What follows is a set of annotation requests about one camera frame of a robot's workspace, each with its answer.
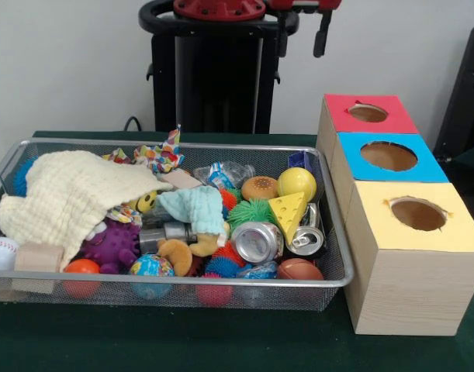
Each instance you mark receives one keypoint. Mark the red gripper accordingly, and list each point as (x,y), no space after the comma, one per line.
(304,3)

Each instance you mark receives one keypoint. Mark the light blue waffle cloth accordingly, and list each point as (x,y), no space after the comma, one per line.
(198,209)

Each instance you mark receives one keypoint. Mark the yellow plush toy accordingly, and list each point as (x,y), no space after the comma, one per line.
(205,246)

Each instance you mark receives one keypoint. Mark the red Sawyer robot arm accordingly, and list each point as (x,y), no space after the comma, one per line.
(221,7)

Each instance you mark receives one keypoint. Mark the silver mesh bin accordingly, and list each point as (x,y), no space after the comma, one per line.
(298,298)

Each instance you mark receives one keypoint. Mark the wooden box with three holes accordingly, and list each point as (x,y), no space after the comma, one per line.
(407,286)

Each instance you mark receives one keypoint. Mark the yellow ball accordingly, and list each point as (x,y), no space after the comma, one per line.
(296,184)

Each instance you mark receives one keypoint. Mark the toy hamburger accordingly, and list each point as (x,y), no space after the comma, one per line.
(260,188)

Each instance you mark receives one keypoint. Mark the yellow cheese wedge toy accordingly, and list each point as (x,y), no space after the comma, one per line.
(287,213)

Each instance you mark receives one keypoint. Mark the black upright panel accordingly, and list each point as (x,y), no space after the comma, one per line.
(465,97)

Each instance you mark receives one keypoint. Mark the green spiky ball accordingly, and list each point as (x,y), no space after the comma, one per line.
(248,213)

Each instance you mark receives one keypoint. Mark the crushed silver can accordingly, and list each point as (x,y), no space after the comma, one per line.
(256,242)

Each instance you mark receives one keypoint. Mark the brown toy football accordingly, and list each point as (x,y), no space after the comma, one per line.
(298,269)

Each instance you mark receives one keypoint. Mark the globe print ball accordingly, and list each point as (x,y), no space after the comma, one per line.
(151,266)

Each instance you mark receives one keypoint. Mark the cream waffle cloth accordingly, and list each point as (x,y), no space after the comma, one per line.
(73,193)

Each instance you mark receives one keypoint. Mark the white baseball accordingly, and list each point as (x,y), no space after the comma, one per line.
(2,253)

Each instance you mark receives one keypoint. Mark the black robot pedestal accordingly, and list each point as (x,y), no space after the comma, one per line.
(217,77)

